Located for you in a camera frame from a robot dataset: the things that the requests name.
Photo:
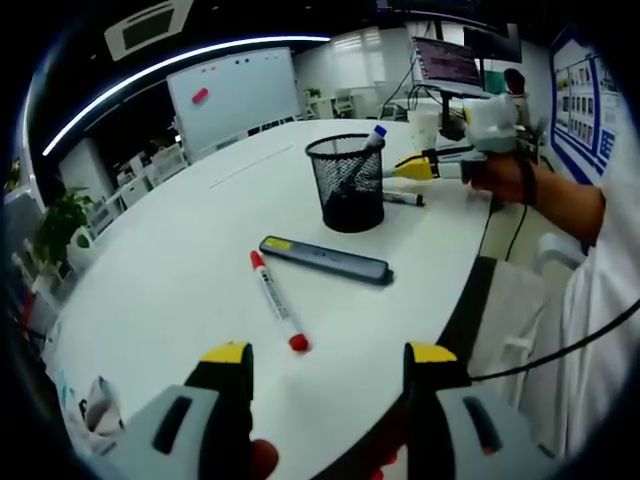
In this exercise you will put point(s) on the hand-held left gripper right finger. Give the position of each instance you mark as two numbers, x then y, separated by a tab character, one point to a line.
450	445

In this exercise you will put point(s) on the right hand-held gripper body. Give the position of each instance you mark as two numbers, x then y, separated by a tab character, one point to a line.
492	122

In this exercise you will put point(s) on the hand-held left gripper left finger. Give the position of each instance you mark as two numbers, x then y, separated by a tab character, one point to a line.
150	435

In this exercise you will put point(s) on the blue whiteboard marker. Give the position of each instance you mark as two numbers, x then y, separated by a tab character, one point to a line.
377	136

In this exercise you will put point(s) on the black mesh pen holder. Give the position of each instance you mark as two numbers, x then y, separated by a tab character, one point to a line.
350	220

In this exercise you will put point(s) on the red whiteboard marker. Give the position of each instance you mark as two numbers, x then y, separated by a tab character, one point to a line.
275	300

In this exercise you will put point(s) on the large standing whiteboard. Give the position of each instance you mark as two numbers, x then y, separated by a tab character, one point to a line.
240	105

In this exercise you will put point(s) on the red whiteboard eraser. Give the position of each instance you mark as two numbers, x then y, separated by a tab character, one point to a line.
200	95

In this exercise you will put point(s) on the person's right hand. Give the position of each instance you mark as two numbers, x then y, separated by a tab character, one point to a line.
500	180

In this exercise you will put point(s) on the person's left hand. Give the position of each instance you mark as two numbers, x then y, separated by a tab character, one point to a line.
263	460

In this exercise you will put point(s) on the green panel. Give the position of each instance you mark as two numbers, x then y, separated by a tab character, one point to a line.
492	82

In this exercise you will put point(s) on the black wristband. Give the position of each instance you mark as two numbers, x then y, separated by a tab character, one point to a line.
530	180

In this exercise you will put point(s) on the laptop with purple screen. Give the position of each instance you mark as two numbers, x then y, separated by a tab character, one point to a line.
445	62

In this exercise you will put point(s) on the black monitor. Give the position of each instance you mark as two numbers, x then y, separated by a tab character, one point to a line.
492	45

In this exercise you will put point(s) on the blue white packet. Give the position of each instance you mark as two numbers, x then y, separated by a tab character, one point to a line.
65	387

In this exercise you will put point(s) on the white office chair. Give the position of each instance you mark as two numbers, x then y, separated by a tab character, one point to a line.
345	102

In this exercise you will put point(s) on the white chair armrest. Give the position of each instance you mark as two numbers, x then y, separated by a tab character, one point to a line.
555	247

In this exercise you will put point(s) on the curved ceiling light strip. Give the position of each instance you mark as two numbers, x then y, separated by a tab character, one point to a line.
300	37

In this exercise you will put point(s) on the person's white clothing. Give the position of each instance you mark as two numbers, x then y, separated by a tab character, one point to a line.
600	310

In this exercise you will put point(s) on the green potted plant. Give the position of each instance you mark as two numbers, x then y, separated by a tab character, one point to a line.
60	225

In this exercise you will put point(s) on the ceiling air conditioner vent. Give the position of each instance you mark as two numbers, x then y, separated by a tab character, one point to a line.
150	30

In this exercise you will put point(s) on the blue white wall poster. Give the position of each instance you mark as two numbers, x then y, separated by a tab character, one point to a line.
575	110

